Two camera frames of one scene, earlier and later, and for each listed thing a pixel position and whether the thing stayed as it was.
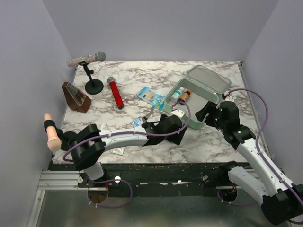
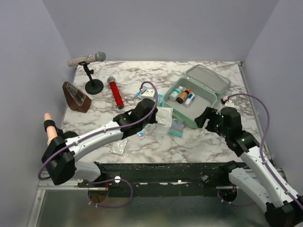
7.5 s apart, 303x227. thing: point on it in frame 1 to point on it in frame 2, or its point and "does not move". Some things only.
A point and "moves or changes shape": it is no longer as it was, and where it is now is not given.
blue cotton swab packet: (149, 95) moves or changes shape
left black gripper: (175, 138) to (153, 120)
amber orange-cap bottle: (185, 95) does not move
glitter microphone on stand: (100, 56) does not move
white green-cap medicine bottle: (176, 95) does not move
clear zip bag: (119, 151) does not move
